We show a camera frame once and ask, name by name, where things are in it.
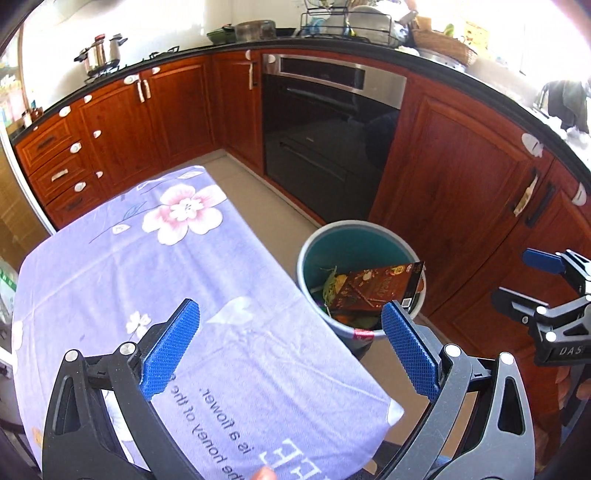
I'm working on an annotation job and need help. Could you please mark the glass sliding door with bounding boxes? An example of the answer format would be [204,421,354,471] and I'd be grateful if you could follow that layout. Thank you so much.
[0,28,58,278]

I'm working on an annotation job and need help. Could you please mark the dark cooking pan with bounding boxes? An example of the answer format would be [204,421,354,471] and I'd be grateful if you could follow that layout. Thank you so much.
[207,25,238,44]

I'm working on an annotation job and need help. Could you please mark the lilac floral tablecloth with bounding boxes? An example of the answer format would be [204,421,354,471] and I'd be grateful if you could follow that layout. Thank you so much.
[11,165,404,480]

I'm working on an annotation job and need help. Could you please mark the green corn husk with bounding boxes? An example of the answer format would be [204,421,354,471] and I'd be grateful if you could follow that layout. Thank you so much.
[310,265,340,305]

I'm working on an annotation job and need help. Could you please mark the woven wicker basket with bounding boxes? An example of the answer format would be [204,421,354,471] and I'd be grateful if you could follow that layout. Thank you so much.
[412,28,478,65]

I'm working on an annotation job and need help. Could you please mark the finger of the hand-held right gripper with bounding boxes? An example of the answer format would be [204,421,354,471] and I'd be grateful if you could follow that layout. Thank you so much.
[524,248,591,283]
[492,286,591,344]

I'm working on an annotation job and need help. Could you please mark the teal trash bin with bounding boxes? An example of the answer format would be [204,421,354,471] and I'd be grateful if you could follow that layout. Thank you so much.
[297,222,426,361]

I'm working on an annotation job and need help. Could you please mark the person's right hand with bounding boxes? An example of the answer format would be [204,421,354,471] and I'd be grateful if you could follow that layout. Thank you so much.
[556,364,577,411]

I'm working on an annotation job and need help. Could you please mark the black countertop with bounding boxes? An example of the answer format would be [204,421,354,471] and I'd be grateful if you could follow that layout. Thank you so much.
[9,44,591,171]

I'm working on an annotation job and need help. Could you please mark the brown biscuit box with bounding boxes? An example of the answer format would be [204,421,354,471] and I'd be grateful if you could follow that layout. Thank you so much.
[325,261,426,317]

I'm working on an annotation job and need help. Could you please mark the black built-in oven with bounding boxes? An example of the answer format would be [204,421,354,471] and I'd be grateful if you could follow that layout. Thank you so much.
[261,53,408,227]

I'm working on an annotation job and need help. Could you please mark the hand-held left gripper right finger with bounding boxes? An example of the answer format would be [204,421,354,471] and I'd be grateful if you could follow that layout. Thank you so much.
[372,302,536,480]

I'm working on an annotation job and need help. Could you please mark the black wire dish rack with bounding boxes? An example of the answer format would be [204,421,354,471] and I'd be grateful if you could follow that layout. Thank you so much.
[300,0,402,47]

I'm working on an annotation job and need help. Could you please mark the white cabinet child locks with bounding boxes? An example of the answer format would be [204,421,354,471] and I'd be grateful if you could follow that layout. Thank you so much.
[58,48,589,206]

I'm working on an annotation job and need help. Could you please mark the steel pot with lid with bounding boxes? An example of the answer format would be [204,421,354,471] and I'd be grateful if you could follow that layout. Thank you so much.
[74,32,129,77]

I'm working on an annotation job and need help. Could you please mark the dark grey towel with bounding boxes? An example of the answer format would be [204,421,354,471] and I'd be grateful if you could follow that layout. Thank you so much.
[538,79,591,132]

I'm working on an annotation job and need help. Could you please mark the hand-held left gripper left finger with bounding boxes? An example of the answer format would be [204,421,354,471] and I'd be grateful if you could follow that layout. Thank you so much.
[42,299,204,480]

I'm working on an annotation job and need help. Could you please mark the red wooden kitchen cabinet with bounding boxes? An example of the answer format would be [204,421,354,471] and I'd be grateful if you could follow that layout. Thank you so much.
[369,71,591,416]
[14,48,266,229]

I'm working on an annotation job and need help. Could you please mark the black stove burner grate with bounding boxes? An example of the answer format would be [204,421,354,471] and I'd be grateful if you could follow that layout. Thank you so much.
[139,44,183,63]

